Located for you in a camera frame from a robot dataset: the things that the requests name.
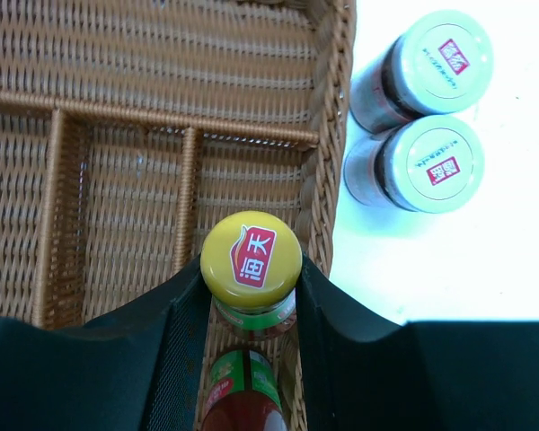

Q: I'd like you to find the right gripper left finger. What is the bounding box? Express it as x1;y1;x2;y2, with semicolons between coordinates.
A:
0;260;210;430

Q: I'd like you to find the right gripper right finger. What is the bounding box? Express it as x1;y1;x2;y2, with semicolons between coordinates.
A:
296;259;539;430

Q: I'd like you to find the red sauce bottle yellow cap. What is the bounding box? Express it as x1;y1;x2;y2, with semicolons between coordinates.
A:
201;346;287;431

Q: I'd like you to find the white lid jar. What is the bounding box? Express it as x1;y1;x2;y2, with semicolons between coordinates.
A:
343;115;484;214
349;10;493;133

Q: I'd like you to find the brown wicker divided basket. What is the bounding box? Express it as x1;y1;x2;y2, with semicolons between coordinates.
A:
0;0;357;431

